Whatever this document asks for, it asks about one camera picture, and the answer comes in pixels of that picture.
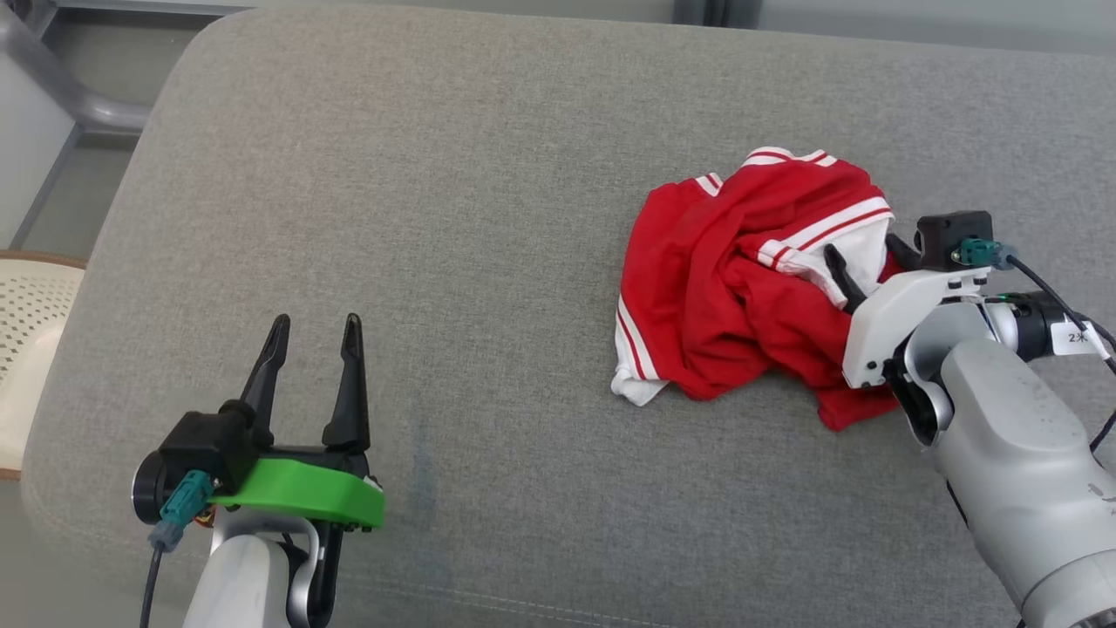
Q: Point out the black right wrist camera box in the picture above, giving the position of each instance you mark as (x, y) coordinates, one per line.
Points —
(942, 235)

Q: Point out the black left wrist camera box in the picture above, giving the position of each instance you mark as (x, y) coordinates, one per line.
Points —
(196, 449)

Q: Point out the grey fabric sofa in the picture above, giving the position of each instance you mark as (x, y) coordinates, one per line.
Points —
(436, 218)

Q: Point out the teal right camera connector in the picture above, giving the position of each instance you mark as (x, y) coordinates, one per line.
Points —
(981, 253)

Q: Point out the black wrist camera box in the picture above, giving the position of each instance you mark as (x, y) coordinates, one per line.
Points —
(196, 449)
(942, 235)

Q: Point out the teal camera connector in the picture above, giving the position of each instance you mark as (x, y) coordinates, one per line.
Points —
(183, 501)
(981, 253)

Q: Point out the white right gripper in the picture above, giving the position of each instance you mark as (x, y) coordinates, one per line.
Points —
(881, 327)

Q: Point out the cream perforated laundry basket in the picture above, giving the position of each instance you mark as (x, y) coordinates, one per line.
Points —
(30, 331)

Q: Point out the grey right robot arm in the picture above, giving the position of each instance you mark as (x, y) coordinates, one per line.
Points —
(1020, 436)

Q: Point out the red and white basketball jersey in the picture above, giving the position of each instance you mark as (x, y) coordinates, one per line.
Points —
(697, 288)

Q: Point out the teal left camera connector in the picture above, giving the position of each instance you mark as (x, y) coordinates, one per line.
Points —
(183, 501)

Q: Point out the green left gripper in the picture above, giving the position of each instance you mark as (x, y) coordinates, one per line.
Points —
(314, 493)

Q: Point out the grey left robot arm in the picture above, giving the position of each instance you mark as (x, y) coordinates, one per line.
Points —
(235, 576)

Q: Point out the grey metal tube frame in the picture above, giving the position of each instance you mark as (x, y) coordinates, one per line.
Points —
(96, 112)

